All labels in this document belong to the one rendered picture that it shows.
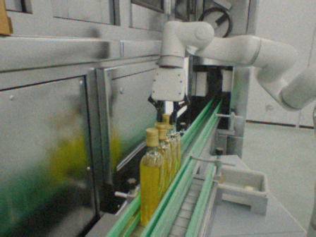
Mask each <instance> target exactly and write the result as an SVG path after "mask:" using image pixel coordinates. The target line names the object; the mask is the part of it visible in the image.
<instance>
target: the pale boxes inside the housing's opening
mask: <svg viewBox="0 0 316 237"><path fill-rule="evenodd" d="M207 76H208V78H209V77H210V70H207V71H205V70H201V71H198V72H197V80H196V96H201V97H205V95H207V93H208V92H209V83H208V82H207ZM232 77H233V69H232V68H226V69H225V70H224V72H223V86H222V92H230V91H231V84H232Z"/></svg>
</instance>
